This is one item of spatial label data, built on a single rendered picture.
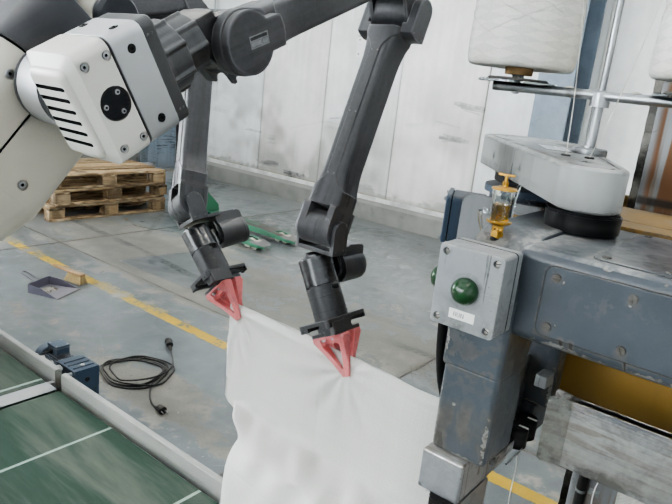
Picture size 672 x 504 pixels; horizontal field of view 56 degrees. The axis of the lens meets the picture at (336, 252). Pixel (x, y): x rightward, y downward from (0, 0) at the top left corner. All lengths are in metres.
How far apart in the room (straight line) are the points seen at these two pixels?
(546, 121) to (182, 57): 5.09
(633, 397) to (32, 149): 0.86
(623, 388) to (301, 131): 6.94
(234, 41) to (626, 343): 0.54
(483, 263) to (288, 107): 7.28
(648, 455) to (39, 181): 0.81
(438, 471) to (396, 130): 6.24
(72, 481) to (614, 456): 1.43
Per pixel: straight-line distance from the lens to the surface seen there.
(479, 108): 6.47
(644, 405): 1.02
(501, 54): 1.00
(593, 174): 0.79
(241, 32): 0.80
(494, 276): 0.67
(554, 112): 5.70
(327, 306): 1.03
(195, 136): 1.33
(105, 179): 6.32
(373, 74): 1.06
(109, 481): 1.92
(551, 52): 1.00
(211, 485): 1.87
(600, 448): 0.91
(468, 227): 1.16
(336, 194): 1.01
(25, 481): 1.96
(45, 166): 0.85
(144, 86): 0.72
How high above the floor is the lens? 1.48
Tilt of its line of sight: 15 degrees down
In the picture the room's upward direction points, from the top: 6 degrees clockwise
